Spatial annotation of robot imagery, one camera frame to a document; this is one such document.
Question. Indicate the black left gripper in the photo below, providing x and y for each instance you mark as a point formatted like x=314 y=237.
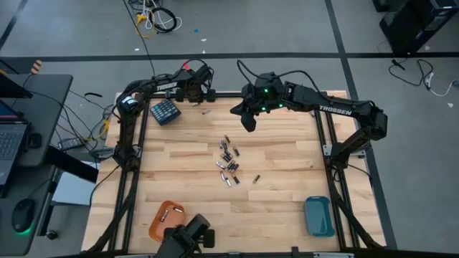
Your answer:
x=195 y=84

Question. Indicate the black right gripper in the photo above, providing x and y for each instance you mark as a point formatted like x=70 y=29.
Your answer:
x=265 y=95

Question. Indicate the large black copper battery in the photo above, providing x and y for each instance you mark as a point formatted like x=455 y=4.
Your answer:
x=235 y=178

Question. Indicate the blue plastic bin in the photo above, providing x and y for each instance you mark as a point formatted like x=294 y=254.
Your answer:
x=319 y=216

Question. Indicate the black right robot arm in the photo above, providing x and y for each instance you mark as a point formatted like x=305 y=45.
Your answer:
x=312 y=100

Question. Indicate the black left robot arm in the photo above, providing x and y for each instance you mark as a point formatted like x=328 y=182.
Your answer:
x=150 y=87

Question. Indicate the black calculator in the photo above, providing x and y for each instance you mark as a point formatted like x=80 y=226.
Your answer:
x=165 y=112

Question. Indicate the black curved piece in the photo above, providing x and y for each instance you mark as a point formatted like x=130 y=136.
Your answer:
x=93 y=94

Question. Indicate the orange plastic tray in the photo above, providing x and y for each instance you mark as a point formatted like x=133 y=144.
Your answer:
x=157 y=224

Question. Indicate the black power adapter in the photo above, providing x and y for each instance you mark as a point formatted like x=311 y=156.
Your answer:
x=70 y=144

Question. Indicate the black desk bar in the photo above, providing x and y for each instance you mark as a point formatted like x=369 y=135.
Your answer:
x=71 y=163

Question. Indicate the white flat box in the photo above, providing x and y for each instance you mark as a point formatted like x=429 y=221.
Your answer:
x=71 y=190

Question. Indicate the black desk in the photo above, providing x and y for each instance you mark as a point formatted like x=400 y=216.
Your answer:
x=39 y=107

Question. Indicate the orange striped marker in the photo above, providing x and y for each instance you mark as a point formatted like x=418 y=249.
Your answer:
x=36 y=67

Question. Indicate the small black box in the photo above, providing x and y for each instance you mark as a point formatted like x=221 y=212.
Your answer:
x=34 y=140

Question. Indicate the black laptop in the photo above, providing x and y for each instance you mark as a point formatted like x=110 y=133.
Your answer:
x=10 y=143

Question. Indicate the black computer tower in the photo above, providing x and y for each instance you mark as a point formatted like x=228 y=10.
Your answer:
x=417 y=25

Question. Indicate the black caster wheel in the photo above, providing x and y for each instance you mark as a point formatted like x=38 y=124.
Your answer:
x=52 y=234

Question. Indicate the black computer mouse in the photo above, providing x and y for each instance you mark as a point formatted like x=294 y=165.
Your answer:
x=22 y=215

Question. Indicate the silver corner bracket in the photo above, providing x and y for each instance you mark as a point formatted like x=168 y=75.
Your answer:
x=327 y=149

